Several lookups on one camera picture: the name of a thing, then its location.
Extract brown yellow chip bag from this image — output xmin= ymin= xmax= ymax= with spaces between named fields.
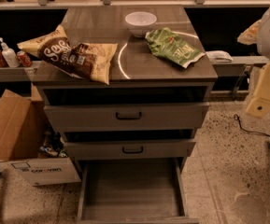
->
xmin=17 ymin=25 xmax=118 ymax=85

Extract grey drawer cabinet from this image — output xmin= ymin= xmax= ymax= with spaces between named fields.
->
xmin=31 ymin=5 xmax=219 ymax=161

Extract green chip bag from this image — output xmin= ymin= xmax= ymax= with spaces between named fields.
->
xmin=145 ymin=27 xmax=205 ymax=68

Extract open bottom drawer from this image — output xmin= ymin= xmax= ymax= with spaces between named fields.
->
xmin=77 ymin=158 xmax=199 ymax=224

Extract white folded cloth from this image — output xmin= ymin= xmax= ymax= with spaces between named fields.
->
xmin=206 ymin=50 xmax=233 ymax=63

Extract white bowl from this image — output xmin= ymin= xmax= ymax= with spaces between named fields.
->
xmin=125 ymin=11 xmax=157 ymax=37

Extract white printed cardboard box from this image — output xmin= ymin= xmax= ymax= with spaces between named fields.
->
xmin=10 ymin=158 xmax=80 ymax=186

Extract red soda can right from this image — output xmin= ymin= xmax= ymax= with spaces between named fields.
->
xmin=17 ymin=50 xmax=33 ymax=67

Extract brown cardboard box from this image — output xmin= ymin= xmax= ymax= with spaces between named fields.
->
xmin=0 ymin=90 xmax=46 ymax=161

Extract white pump bottle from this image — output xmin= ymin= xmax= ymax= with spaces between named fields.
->
xmin=0 ymin=37 xmax=20 ymax=68

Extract black cable on floor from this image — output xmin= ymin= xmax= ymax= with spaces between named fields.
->
xmin=233 ymin=113 xmax=270 ymax=138

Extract top drawer with handle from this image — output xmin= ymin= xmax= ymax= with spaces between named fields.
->
xmin=44 ymin=102 xmax=209 ymax=132

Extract drawer with handle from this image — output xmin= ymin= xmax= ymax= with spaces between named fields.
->
xmin=44 ymin=102 xmax=209 ymax=132
xmin=64 ymin=139 xmax=195 ymax=160

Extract middle drawer with handle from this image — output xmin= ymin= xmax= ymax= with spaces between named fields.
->
xmin=64 ymin=139 xmax=195 ymax=160

